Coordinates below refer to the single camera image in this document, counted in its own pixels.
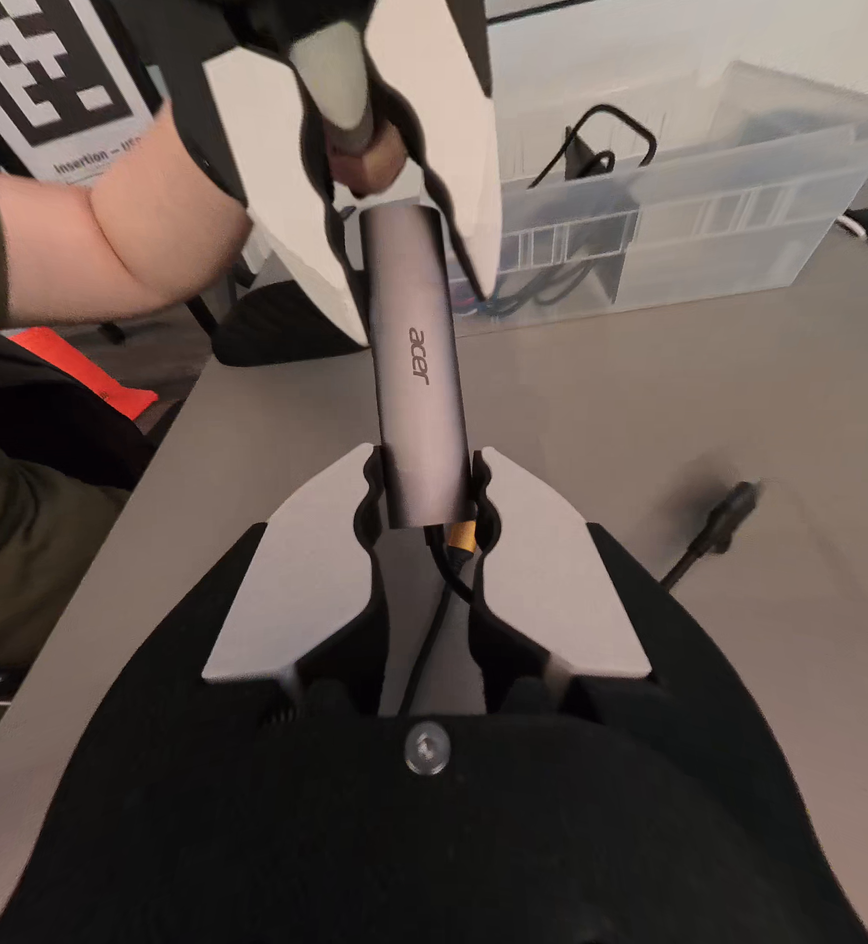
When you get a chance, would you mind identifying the thin black cable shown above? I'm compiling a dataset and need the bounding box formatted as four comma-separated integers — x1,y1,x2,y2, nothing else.
402,520,479,719

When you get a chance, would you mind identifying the clear plastic bin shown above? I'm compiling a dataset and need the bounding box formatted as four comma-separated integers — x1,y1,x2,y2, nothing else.
338,59,868,318

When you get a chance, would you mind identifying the person's left hand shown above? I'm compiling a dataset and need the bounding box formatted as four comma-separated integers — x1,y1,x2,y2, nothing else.
324,118,413,200

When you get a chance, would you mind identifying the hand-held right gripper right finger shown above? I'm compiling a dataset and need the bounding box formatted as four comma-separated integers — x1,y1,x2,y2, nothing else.
471,444,656,682

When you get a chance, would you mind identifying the black framed sign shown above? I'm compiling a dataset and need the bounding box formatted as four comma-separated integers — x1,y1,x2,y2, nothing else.
0,0,162,185

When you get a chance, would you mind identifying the bundle of usb cables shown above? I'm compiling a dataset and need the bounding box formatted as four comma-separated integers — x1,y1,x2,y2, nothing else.
449,104,663,318

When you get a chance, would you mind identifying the black usb cable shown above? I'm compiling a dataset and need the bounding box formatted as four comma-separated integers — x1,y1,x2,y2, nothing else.
656,480,767,594

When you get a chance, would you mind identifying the slim grey usb hub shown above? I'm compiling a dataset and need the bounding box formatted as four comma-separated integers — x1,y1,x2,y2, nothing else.
358,203,476,529

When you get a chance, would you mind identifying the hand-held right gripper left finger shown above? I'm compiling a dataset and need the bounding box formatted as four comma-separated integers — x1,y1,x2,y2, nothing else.
201,443,390,685

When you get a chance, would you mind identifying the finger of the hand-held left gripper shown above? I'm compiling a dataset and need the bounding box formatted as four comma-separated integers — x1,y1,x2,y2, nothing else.
368,0,506,303
198,45,373,348

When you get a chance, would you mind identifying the red strap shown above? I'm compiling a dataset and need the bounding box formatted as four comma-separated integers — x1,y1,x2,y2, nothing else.
6,325,159,424

